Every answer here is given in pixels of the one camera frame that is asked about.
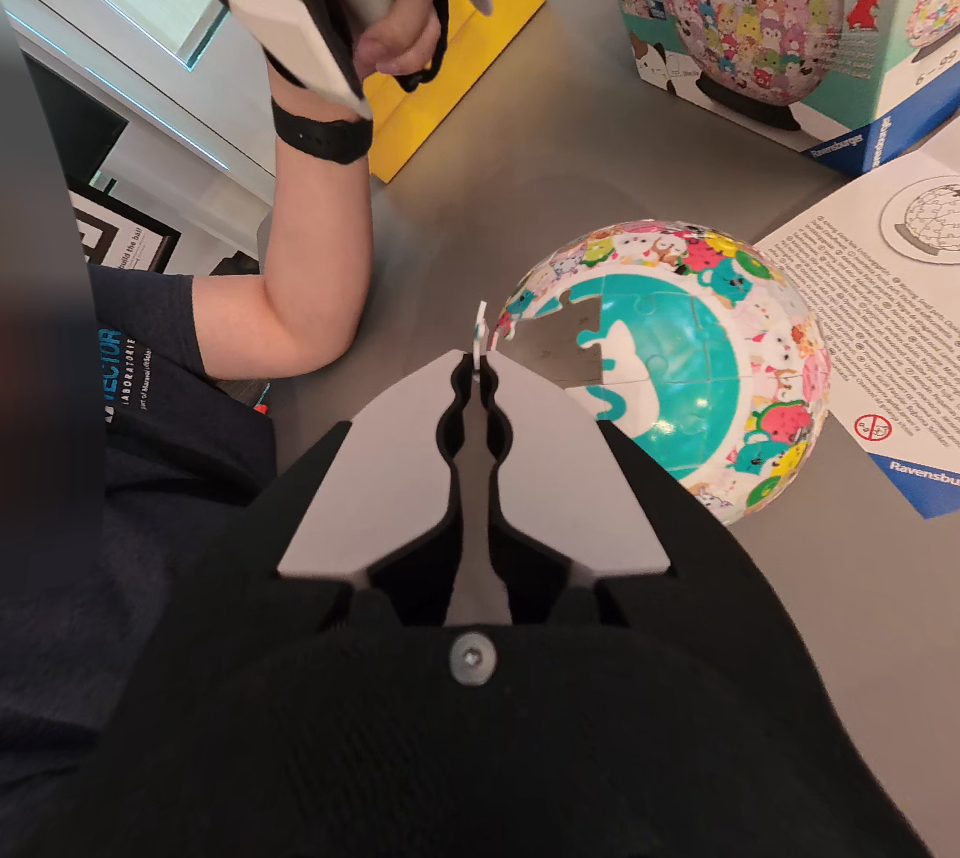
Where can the colourful puzzle ball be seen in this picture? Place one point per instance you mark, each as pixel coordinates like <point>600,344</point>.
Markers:
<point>675,363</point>

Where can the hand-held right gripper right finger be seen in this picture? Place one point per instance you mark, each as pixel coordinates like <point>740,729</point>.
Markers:
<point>577,498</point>

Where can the white puzzle piece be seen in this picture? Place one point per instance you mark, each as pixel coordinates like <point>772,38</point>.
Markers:
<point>484,333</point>

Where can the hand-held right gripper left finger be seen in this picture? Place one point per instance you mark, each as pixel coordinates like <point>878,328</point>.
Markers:
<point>375,490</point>

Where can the person's navy shirt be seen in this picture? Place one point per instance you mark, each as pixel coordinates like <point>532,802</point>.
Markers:
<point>165,438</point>

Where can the person's left hand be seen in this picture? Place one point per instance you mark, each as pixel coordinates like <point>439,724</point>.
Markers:
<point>397,40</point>

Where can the person's left forearm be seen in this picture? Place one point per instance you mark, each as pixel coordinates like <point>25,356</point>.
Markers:
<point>315,273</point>

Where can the white instruction sheet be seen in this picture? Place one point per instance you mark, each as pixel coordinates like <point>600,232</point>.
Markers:
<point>885,318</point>

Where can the black wristband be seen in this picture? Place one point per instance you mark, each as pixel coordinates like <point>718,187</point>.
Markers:
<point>322,137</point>

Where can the puzzle ball cardboard box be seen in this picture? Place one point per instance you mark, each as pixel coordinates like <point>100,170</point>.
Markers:
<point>750,10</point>

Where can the yellow plastic bin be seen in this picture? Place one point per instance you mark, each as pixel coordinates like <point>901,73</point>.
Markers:
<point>450,62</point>

